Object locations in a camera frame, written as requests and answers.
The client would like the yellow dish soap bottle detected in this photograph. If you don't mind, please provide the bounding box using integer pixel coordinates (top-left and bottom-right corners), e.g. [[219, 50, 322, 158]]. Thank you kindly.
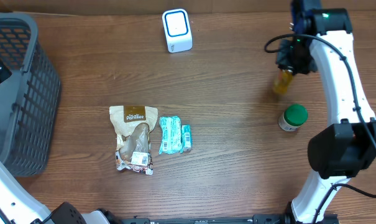
[[273, 70, 293, 95]]

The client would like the green lid jar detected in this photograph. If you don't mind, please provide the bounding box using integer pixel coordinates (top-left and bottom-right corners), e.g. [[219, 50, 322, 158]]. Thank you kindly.
[[278, 104, 308, 132]]

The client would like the small teal white box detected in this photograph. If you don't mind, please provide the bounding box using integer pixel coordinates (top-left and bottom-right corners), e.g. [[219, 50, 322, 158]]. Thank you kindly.
[[181, 124, 192, 152]]

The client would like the brown snack packet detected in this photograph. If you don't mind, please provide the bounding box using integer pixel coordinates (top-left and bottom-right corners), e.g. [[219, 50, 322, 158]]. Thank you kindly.
[[109, 105, 158, 175]]

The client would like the teal white pouch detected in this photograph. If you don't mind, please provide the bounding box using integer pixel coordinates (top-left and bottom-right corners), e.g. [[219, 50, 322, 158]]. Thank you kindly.
[[159, 116, 183, 154]]

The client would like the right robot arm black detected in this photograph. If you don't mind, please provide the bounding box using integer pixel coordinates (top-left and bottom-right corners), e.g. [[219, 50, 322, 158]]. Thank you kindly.
[[276, 1, 376, 223]]

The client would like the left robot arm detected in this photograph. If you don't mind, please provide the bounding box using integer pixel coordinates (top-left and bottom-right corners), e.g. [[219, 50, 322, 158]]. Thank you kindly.
[[0, 59, 110, 223]]

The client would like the white barcode scanner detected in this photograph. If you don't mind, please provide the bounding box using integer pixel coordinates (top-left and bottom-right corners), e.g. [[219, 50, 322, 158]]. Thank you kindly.
[[162, 9, 193, 54]]

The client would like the grey plastic shopping basket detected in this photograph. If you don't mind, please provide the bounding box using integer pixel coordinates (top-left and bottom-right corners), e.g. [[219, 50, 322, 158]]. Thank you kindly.
[[0, 12, 62, 177]]

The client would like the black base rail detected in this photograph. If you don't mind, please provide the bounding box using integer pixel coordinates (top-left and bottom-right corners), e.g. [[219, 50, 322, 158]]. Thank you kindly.
[[120, 214, 295, 224]]

